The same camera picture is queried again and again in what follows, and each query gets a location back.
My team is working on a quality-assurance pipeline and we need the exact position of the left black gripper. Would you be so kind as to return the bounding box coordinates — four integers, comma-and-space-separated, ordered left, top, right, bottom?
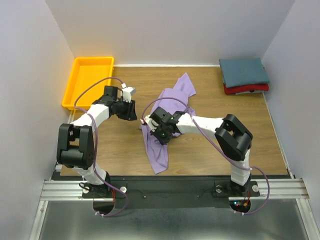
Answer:
114, 97, 138, 122

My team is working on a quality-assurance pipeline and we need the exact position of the purple t shirt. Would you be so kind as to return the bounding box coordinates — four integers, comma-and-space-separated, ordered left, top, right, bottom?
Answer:
140, 73, 196, 174

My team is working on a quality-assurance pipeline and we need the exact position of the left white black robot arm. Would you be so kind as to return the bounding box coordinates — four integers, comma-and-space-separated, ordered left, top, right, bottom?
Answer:
56, 84, 137, 198

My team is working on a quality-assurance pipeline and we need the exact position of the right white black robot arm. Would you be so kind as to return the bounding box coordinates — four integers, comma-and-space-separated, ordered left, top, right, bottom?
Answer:
142, 107, 253, 195

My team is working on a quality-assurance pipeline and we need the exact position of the yellow plastic bin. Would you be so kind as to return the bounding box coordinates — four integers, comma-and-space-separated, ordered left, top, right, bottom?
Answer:
61, 56, 114, 111

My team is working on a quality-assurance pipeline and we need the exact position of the folded red t shirt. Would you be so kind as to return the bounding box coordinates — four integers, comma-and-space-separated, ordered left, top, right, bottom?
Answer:
223, 83, 269, 95

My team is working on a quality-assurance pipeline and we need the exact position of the folded teal t shirt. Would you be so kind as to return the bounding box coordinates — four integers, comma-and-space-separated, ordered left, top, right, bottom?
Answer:
219, 57, 270, 88

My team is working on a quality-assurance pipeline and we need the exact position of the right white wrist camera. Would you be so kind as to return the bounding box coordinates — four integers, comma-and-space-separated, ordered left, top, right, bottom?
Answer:
140, 114, 159, 133

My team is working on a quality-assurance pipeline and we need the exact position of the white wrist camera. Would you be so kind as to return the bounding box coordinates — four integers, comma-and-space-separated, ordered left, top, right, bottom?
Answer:
140, 114, 159, 133
121, 85, 136, 103

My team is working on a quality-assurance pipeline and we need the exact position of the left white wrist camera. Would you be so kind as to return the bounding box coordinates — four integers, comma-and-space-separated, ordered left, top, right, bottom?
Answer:
121, 85, 136, 103

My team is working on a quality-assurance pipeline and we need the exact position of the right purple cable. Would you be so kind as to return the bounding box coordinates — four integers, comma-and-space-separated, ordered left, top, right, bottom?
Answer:
141, 97, 271, 217

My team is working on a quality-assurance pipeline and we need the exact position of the purple cable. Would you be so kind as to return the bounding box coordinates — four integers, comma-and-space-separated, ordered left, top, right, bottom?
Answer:
141, 97, 271, 217
74, 76, 130, 219

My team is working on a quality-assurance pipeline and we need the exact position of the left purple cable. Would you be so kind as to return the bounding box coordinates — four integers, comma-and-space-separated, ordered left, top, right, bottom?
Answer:
74, 76, 130, 219

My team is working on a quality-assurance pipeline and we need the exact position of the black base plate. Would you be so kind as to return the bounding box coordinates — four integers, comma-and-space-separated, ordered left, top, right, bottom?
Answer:
79, 175, 260, 209

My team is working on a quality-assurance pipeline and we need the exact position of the aluminium frame rail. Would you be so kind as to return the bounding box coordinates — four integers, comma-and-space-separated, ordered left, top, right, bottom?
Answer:
30, 178, 318, 240

